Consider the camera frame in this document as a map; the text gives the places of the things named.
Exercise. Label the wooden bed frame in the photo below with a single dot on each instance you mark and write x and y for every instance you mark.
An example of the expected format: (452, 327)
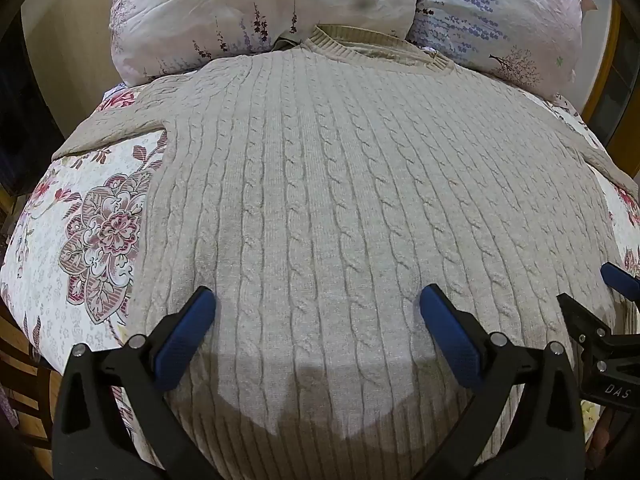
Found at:
(27, 400)

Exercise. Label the pink floral pillow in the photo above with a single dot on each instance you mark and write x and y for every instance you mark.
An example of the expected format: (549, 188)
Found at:
(240, 7)

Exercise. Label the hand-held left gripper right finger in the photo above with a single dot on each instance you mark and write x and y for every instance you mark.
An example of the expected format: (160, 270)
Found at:
(449, 337)

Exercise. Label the wooden headboard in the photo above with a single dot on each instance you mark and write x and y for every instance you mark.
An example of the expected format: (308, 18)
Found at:
(602, 60)

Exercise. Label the person's right hand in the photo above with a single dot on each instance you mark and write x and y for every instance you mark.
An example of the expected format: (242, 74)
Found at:
(598, 445)

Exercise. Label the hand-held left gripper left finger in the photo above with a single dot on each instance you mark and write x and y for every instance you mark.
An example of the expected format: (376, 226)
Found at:
(186, 336)

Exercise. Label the lavender print pillow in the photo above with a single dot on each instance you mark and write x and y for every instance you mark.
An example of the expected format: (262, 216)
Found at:
(495, 15)

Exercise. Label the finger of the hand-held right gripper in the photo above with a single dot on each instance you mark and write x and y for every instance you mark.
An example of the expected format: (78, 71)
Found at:
(621, 282)
(579, 318)

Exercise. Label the floral bed sheet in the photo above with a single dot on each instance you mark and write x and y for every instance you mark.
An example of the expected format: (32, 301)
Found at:
(75, 240)

